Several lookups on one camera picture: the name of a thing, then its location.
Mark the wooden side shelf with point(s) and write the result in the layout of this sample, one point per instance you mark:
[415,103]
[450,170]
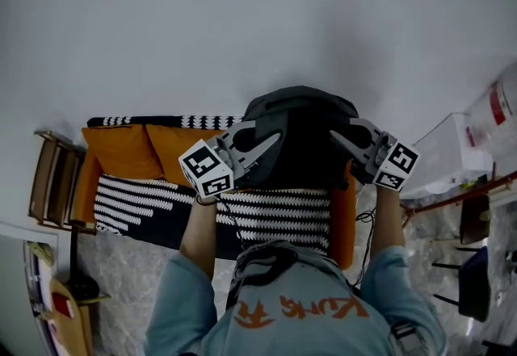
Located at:
[44,177]

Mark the black white patterned blanket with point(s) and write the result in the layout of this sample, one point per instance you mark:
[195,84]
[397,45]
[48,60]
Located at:
[169,217]

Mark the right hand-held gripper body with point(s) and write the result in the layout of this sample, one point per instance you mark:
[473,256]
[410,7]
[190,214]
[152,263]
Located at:
[400,162]

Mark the light wooden desk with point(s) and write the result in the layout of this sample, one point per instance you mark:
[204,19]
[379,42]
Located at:
[64,326]

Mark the person's light blue shirt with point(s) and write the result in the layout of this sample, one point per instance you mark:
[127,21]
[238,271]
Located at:
[299,330]

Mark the black backpack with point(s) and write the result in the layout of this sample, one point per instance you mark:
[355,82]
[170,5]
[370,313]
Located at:
[307,136]

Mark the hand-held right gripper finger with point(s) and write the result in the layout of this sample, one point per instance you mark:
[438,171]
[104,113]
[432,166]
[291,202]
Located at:
[369,126]
[357,152]

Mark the brown wooden coat stand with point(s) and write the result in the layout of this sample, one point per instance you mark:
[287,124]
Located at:
[464,195]

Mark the person's left forearm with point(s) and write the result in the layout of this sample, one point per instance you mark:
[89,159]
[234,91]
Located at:
[198,237]

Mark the clear water dispenser bottle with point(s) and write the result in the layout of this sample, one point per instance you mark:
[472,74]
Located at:
[497,112]

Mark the white water dispenser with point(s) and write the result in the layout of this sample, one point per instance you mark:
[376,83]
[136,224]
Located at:
[440,152]

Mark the black waste bin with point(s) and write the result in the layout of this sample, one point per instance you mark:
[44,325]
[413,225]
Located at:
[82,289]

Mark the wooden chair with dark seat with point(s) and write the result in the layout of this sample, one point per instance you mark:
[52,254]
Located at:
[474,221]

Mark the orange sofa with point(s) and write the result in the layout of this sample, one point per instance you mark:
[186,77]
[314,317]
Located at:
[343,217]

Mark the black wrist band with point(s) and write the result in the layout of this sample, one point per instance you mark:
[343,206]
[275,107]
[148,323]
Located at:
[206,202]

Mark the dark upholstered chair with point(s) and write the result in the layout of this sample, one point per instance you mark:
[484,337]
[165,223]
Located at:
[474,286]

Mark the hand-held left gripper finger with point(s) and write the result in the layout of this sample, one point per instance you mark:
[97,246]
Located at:
[238,128]
[254,152]

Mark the person's right forearm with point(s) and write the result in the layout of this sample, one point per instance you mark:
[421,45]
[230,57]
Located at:
[387,221]

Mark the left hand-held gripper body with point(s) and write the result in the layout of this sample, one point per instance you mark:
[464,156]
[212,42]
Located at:
[202,162]

